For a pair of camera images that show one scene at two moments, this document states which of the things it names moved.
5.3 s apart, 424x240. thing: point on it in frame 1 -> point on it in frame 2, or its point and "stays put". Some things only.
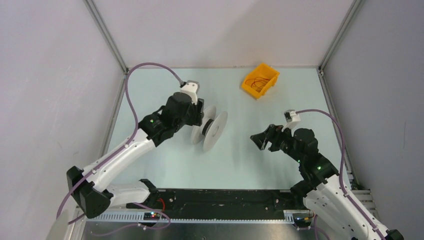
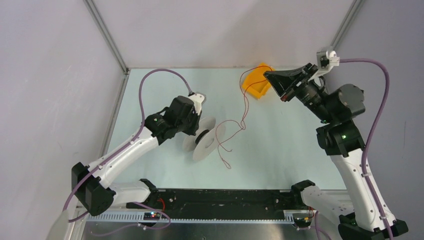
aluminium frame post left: (107, 35) stays put
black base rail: (218, 201) stays put
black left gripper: (197, 115) stays put
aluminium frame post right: (339, 33) stays put
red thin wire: (258, 83) -> (247, 110)
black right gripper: (273, 132) -> (284, 81)
